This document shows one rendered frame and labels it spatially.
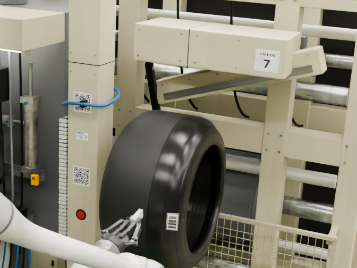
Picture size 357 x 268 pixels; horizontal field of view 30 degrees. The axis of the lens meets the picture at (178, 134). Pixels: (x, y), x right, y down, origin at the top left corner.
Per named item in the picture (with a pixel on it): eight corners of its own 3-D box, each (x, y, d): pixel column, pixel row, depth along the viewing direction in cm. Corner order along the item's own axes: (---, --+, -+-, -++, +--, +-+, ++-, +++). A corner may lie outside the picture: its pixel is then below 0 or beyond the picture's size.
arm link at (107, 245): (85, 244, 198) (94, 234, 203) (86, 270, 202) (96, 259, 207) (112, 251, 195) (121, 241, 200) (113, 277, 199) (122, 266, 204)
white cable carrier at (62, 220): (58, 233, 267) (58, 118, 253) (65, 228, 271) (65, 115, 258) (68, 235, 265) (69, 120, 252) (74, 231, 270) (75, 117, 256)
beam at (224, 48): (132, 60, 263) (133, 22, 259) (157, 51, 286) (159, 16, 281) (283, 81, 242) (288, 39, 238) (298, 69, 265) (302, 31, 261)
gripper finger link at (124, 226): (116, 245, 209) (111, 244, 210) (130, 227, 219) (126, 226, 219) (115, 235, 208) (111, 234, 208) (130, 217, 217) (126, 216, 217)
